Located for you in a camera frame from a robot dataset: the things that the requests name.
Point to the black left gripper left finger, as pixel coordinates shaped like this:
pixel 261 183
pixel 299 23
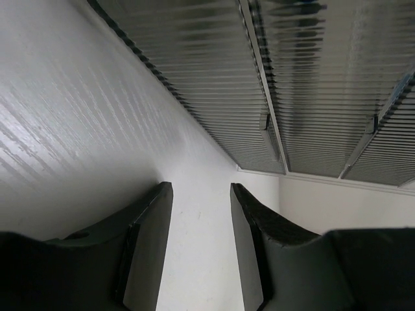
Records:
pixel 115 264

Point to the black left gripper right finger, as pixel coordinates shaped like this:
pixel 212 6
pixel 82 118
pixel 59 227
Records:
pixel 283 266

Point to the clear plastic organizer box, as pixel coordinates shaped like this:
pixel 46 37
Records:
pixel 302 89

